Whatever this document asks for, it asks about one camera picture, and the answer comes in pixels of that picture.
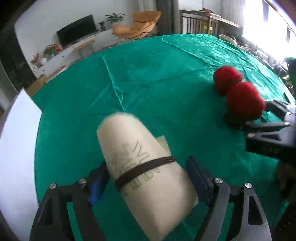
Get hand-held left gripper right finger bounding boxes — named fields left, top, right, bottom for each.
left=186, top=156, right=272, bottom=241

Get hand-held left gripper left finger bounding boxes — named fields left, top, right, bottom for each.
left=29, top=160, right=110, bottom=241

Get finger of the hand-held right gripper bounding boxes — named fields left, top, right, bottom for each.
left=264, top=99, right=295, bottom=116
left=225, top=112, right=290, bottom=139

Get red yarn skein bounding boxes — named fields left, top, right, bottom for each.
left=213, top=65, right=266, bottom=122

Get person's green clothing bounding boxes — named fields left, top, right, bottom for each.
left=284, top=56, right=296, bottom=93

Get pile of assorted clutter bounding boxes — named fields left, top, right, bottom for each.
left=218, top=34, right=296, bottom=88

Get window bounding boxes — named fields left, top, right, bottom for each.
left=243, top=0, right=296, bottom=58

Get white cardboard box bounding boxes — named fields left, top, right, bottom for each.
left=0, top=88, right=43, bottom=241

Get green satin tablecloth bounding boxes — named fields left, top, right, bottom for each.
left=31, top=34, right=296, bottom=241

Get wooden slatted crib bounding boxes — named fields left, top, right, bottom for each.
left=180, top=9, right=243, bottom=39

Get brown cardboard box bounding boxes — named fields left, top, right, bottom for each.
left=24, top=74, right=50, bottom=96

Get white television cabinet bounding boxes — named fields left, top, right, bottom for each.
left=35, top=29, right=116, bottom=77

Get grey curtain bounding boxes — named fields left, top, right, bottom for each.
left=156, top=0, right=181, bottom=35

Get red flowers in vase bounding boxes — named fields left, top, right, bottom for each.
left=31, top=53, right=41, bottom=70

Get potted plant with red flowers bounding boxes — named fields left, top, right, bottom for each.
left=43, top=44, right=62, bottom=57

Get dark tall cabinet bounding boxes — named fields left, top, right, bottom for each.
left=0, top=14, right=37, bottom=91

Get orange lounge chair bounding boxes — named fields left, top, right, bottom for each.
left=112, top=10, right=162, bottom=40

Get black television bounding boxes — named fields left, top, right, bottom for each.
left=56, top=14, right=97, bottom=48

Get large green potted plant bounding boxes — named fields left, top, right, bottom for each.
left=106, top=13, right=126, bottom=25

